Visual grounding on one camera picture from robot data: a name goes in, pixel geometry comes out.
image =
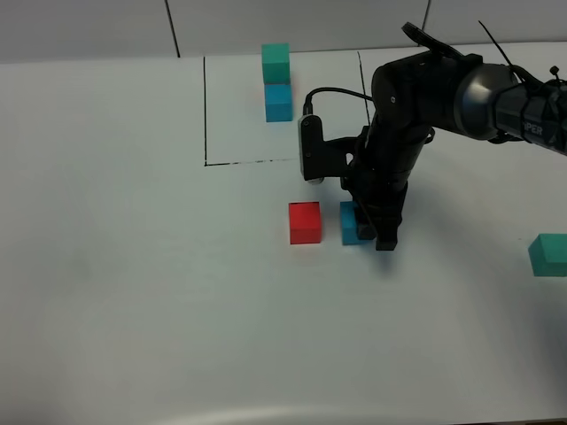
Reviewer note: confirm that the blue template cube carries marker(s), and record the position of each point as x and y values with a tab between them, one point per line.
278	103

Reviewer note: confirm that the red cube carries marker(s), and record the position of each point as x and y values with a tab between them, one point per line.
305	223

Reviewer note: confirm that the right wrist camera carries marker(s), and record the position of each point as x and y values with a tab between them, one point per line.
320	159

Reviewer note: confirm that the green template cube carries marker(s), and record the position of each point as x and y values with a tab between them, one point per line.
275	62

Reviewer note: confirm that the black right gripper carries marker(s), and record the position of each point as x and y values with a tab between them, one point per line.
377	177

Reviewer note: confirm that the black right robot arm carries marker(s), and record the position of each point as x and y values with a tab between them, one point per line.
442	88

